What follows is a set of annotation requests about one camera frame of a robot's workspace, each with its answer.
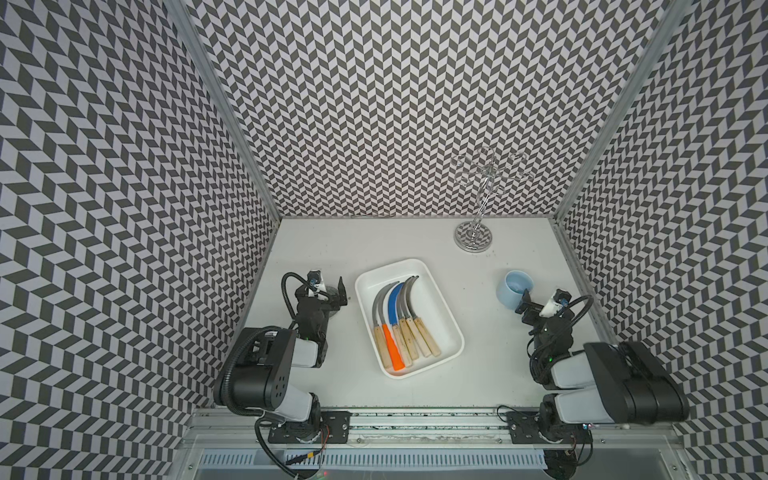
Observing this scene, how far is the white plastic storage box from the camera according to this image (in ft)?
2.82

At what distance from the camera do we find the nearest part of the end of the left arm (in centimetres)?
69

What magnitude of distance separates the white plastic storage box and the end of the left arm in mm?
88
